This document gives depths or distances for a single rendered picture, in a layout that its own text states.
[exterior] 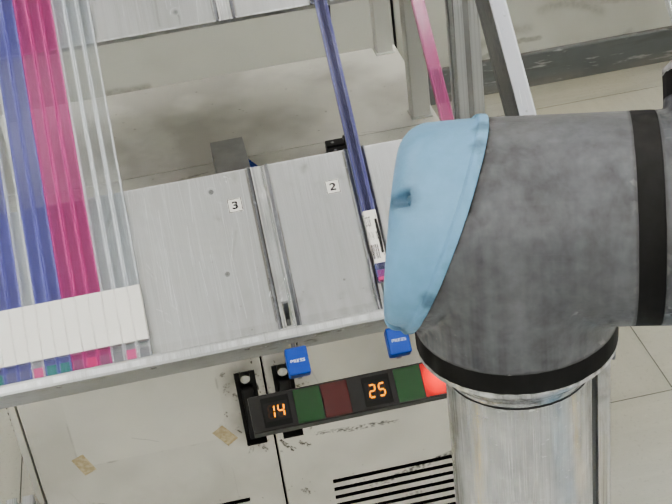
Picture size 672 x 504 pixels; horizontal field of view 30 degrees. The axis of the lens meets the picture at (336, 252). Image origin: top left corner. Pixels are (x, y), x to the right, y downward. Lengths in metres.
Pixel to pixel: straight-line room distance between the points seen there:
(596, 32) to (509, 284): 2.91
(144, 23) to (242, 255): 0.30
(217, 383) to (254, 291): 0.41
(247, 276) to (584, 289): 0.76
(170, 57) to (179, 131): 1.25
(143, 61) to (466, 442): 2.62
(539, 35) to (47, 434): 2.08
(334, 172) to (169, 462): 0.60
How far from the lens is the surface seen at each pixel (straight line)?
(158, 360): 1.33
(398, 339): 1.34
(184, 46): 3.28
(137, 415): 1.78
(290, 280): 1.36
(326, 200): 1.39
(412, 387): 1.36
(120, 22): 1.47
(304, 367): 1.33
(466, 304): 0.65
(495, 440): 0.73
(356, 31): 3.33
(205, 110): 2.11
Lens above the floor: 1.50
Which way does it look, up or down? 32 degrees down
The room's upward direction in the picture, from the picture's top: 8 degrees counter-clockwise
